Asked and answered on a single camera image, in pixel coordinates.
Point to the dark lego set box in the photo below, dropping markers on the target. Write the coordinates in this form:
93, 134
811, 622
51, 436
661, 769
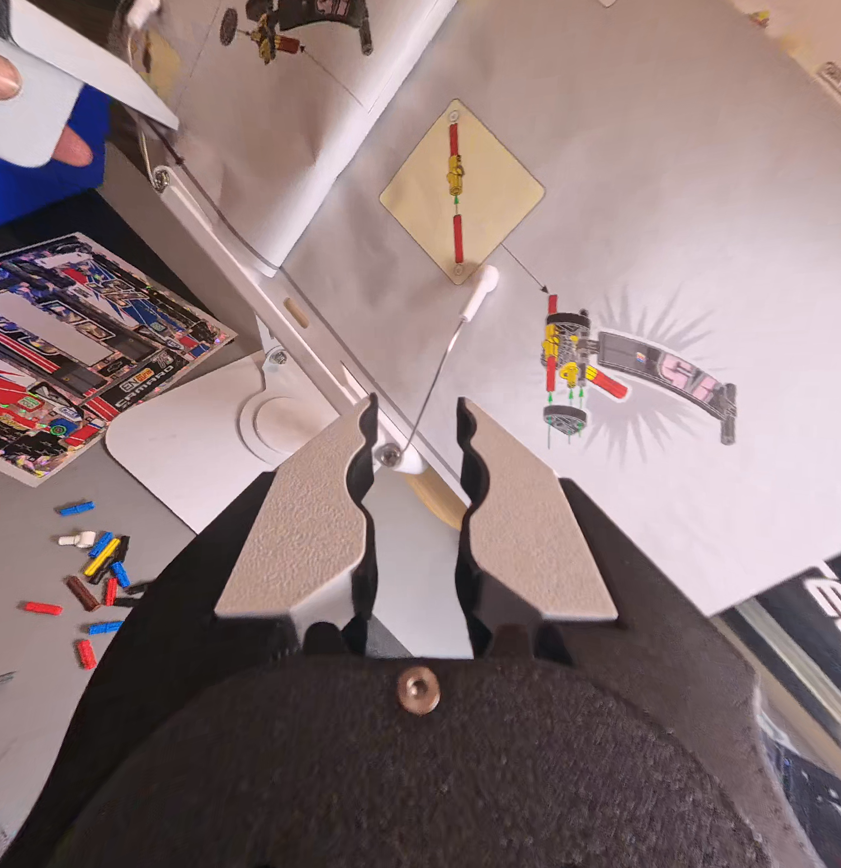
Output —
820, 644

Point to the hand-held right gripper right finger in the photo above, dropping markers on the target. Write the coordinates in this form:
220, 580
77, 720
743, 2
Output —
536, 542

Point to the white building manual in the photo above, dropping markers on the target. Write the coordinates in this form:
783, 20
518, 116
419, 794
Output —
664, 169

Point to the white book stand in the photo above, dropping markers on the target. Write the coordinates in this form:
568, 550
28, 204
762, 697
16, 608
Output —
190, 434

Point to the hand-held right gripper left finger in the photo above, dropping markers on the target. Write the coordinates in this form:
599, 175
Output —
305, 536

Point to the small blue lego pin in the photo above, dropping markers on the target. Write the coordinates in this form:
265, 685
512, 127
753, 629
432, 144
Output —
76, 508

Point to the lego instruction booklet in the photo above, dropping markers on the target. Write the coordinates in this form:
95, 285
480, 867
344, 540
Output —
88, 352

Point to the blue plastic storage bin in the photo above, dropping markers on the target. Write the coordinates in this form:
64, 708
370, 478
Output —
27, 190

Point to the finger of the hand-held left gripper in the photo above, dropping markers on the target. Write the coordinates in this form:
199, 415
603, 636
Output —
88, 47

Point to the pile of small lego pieces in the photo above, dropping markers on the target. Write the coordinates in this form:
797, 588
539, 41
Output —
102, 563

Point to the white lego elbow piece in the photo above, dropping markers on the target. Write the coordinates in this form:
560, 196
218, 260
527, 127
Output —
76, 538

